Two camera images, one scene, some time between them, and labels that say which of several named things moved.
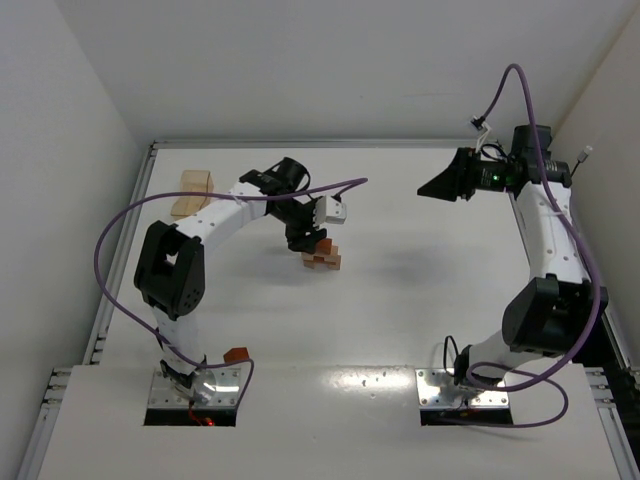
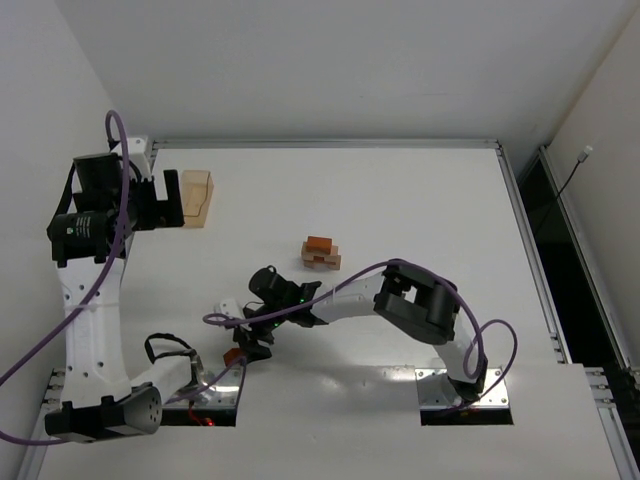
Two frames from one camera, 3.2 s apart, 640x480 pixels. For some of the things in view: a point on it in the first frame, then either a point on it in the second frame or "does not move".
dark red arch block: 324,245 does not move
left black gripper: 302,233 -> 154,201
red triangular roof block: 236,354 does not move
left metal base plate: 227,393 does not move
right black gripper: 465,174 -> 248,340
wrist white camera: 329,210 -> 137,153
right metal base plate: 435,388 does not move
